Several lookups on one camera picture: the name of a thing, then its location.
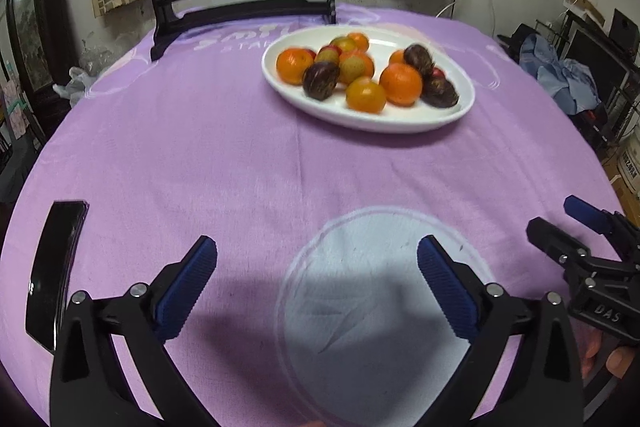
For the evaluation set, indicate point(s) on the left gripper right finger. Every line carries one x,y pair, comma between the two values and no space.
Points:
522,366

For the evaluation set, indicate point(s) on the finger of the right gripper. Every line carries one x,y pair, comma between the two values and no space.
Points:
572,256
621,233

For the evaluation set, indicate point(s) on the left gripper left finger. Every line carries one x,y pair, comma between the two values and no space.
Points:
88,386

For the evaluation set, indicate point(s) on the red cherry tomato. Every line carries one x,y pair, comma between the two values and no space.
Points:
330,47

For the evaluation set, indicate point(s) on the black smartphone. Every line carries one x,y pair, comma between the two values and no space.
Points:
48,281

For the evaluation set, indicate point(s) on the blue clothes pile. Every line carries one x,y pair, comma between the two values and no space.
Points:
567,81

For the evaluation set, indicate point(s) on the dark passion fruit back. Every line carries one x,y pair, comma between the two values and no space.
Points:
439,92

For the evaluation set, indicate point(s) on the dark passion fruit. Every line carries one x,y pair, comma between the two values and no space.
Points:
320,80
439,92
420,58

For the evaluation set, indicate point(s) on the small red tomato left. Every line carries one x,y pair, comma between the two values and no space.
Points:
438,73

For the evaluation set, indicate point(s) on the purple tablecloth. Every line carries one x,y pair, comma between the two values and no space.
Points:
317,308

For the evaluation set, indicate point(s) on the small orange left front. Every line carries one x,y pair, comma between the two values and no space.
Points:
402,84

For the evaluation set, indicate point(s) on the dark passion fruit front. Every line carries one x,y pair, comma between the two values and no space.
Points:
420,58

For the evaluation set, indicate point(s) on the small orange in pile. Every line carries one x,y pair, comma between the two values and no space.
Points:
366,96

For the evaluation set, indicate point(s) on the white oval plate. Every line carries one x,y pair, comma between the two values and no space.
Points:
371,78

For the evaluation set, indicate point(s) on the small orange beside plate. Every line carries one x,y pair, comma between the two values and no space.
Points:
368,68

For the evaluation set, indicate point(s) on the olive green fruit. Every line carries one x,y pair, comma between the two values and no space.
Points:
351,68

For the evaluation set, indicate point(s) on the small orange on plate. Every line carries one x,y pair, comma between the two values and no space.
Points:
360,39

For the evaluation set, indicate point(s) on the white plastic bag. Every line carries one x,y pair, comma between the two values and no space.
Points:
76,87

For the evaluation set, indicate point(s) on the dark passion fruit middle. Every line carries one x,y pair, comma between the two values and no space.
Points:
320,80

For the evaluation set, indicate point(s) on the small yellow-green fruit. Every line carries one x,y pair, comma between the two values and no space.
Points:
328,56

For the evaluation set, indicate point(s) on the large orange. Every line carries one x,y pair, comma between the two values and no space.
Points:
292,64

